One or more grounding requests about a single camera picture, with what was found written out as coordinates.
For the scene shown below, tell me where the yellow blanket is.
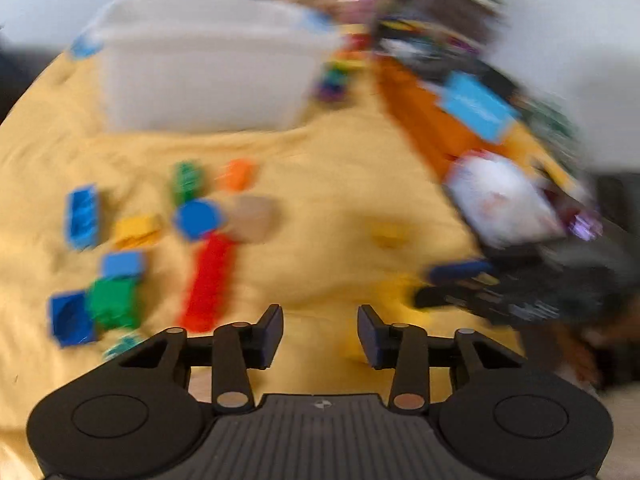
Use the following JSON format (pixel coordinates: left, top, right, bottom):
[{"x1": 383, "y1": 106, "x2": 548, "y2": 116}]
[{"x1": 0, "y1": 20, "x2": 531, "y2": 480}]

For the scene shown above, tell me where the white wet wipes pack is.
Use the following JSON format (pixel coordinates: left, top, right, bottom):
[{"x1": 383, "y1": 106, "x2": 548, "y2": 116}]
[{"x1": 442, "y1": 149, "x2": 571, "y2": 248}]

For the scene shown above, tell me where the white plastic storage bin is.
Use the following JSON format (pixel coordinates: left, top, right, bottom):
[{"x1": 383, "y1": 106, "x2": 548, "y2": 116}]
[{"x1": 70, "y1": 0, "x2": 341, "y2": 133}]

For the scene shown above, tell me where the blue two-stud brick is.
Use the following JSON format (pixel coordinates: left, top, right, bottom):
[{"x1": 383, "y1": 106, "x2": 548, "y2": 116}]
[{"x1": 64, "y1": 184, "x2": 102, "y2": 252}]

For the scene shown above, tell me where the blue card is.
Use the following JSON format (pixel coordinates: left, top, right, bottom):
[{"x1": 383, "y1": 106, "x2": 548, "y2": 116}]
[{"x1": 437, "y1": 71, "x2": 518, "y2": 145}]

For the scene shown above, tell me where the light blue cube block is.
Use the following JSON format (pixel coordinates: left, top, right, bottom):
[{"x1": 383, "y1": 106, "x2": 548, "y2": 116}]
[{"x1": 101, "y1": 251, "x2": 147, "y2": 282}]

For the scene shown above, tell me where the long red brick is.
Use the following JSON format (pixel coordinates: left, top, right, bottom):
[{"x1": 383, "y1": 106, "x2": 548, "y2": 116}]
[{"x1": 178, "y1": 233, "x2": 239, "y2": 334}]

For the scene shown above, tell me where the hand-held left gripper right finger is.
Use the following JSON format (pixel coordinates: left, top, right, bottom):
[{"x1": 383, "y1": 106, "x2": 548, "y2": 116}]
[{"x1": 357, "y1": 304, "x2": 526, "y2": 415}]

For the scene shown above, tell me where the rainbow ring stacker toy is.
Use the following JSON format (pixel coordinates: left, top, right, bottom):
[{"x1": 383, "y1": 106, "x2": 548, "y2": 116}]
[{"x1": 315, "y1": 32, "x2": 368, "y2": 106}]

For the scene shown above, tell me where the blue round disc block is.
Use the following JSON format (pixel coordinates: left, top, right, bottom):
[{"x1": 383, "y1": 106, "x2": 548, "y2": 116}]
[{"x1": 173, "y1": 198, "x2": 224, "y2": 242}]

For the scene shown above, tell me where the yellow box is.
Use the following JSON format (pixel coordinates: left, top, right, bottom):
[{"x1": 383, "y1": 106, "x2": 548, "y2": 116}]
[{"x1": 505, "y1": 120, "x2": 596, "y2": 201}]

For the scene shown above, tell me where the orange block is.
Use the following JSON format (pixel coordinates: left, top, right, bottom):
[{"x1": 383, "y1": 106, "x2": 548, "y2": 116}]
[{"x1": 216, "y1": 158, "x2": 259, "y2": 192}]

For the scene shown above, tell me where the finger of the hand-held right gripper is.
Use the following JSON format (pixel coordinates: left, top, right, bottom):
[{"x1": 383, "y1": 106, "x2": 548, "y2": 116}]
[
  {"x1": 426, "y1": 259, "x2": 501, "y2": 285},
  {"x1": 414, "y1": 284, "x2": 506, "y2": 323}
]

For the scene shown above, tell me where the teal and cream printed block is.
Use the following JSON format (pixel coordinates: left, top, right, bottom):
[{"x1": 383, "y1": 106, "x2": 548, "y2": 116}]
[{"x1": 101, "y1": 332, "x2": 147, "y2": 362}]

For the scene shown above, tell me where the tan block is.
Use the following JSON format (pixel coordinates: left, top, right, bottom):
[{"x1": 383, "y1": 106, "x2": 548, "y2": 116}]
[{"x1": 226, "y1": 195, "x2": 277, "y2": 244}]

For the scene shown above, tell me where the green brick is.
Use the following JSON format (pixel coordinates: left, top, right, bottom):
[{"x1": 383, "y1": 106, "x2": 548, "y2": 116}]
[{"x1": 85, "y1": 277, "x2": 142, "y2": 332}]

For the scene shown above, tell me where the dark blue hollow block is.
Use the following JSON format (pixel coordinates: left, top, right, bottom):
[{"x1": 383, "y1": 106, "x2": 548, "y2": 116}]
[{"x1": 48, "y1": 290, "x2": 99, "y2": 349}]

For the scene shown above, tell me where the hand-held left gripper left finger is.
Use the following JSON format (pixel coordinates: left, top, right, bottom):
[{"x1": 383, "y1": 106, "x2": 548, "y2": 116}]
[{"x1": 107, "y1": 304, "x2": 285, "y2": 415}]

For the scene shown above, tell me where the cluttered shelf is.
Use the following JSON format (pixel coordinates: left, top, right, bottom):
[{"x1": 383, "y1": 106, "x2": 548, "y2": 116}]
[{"x1": 370, "y1": 0, "x2": 516, "y2": 76}]

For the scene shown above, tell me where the green printed block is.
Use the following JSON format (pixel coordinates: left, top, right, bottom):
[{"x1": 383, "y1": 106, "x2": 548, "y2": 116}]
[{"x1": 171, "y1": 161, "x2": 206, "y2": 207}]

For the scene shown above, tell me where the orange box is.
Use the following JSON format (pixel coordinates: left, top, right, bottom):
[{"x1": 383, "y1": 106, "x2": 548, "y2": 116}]
[{"x1": 372, "y1": 55, "x2": 501, "y2": 181}]

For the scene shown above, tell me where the yellow brick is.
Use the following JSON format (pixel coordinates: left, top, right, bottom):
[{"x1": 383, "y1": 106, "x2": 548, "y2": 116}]
[{"x1": 113, "y1": 214, "x2": 164, "y2": 252}]

